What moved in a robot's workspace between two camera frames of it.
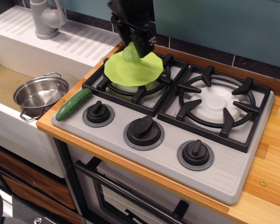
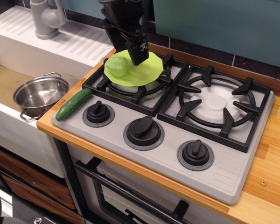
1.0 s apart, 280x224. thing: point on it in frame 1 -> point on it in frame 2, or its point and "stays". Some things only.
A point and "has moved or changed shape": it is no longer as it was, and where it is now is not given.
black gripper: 137,15 -> 123,17
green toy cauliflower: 130,53 has moved or changed shape
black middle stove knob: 143,134 stays
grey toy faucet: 46,21 stays
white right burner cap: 213,100 stays
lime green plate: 120,72 stays
